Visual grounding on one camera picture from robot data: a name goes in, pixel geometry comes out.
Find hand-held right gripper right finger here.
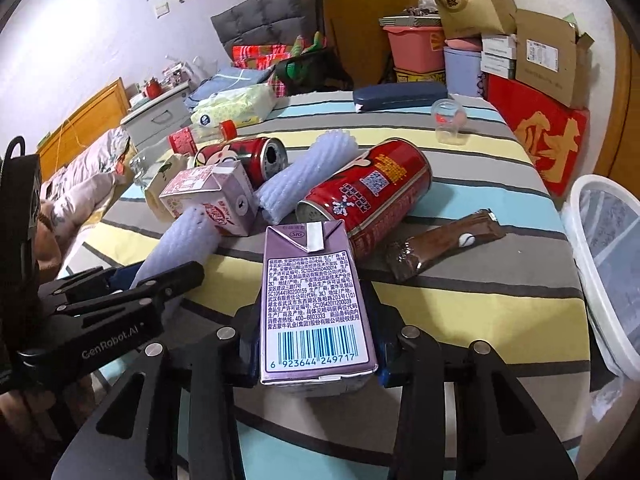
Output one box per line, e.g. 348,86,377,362
367,280,581,480

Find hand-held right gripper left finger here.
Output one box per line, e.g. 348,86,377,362
52,304,263,480

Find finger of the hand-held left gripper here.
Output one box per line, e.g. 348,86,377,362
52,260,207,323
36,267,120,307

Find white foam net sleeve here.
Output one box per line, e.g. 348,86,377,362
254,129,362,224
132,203,223,322

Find purple milk carton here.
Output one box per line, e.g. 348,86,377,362
260,220,379,399

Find brown snack wrapper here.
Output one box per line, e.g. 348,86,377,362
385,210,507,282

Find white trash bin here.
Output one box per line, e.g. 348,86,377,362
560,174,640,380

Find red plastic cup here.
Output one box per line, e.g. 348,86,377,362
431,99,469,147

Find floral blanket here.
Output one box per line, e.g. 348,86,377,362
40,127,137,286

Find striped cloth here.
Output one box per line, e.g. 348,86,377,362
55,91,601,480

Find pink and white milk carton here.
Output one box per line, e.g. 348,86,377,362
159,164,257,237

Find clear glass bottle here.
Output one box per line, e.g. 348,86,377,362
131,149,161,194

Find wooden headboard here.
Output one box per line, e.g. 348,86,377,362
37,77,130,181

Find small red cartoon can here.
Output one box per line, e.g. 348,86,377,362
194,136,290,184

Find plastic bottle with red cap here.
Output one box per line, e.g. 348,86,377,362
167,120,238,157

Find large red drink can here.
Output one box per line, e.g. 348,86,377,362
296,138,433,262

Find grey nightstand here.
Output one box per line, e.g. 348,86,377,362
120,82,194,149

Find pack of tissues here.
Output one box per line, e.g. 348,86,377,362
190,84,277,129

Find folded blue cloth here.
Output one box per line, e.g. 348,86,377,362
184,69,273,111

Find red plaid bag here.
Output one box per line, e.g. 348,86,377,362
231,44,302,99

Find clear plastic bin liner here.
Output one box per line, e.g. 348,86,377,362
575,185,640,422

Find black bag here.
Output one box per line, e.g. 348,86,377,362
272,47,354,97

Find dark blue glasses case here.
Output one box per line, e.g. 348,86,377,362
352,81,449,113

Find red gift box gold print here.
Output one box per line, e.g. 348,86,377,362
486,74,591,199

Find grey quilted cushion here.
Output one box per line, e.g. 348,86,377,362
210,0,303,50

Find yellow patterned box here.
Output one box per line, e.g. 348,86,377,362
393,67,447,87

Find lavender box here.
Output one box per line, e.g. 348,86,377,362
443,46,488,101

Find pink storage bin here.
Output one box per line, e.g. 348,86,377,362
382,25,447,75

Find black chair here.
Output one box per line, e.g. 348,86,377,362
297,0,327,36

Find pink cloth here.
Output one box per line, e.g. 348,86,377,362
445,37,484,53

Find wooden wardrobe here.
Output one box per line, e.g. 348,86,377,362
255,0,423,94

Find grey flat box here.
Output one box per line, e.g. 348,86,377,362
378,7,444,29

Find open cardboard box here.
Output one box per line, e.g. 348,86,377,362
515,8,596,109

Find brown paper bag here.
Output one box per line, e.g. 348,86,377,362
419,0,518,41

